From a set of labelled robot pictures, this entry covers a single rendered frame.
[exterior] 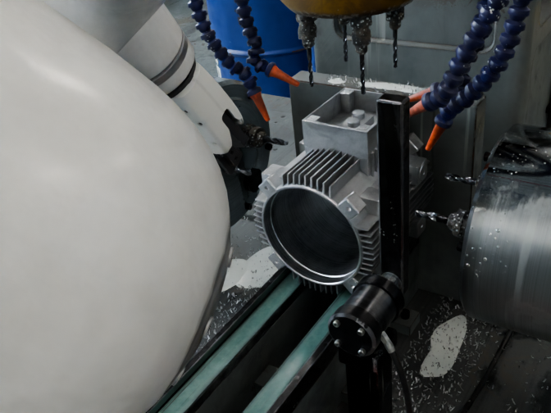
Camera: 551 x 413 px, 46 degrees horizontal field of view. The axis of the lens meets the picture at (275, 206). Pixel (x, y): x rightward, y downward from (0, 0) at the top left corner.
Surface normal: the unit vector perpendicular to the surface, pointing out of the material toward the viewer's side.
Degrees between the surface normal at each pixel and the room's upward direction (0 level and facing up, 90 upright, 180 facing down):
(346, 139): 90
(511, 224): 55
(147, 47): 102
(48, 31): 44
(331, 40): 90
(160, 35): 91
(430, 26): 90
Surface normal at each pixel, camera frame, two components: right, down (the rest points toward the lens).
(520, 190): -0.43, -0.33
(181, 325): 0.81, 0.39
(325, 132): -0.55, 0.49
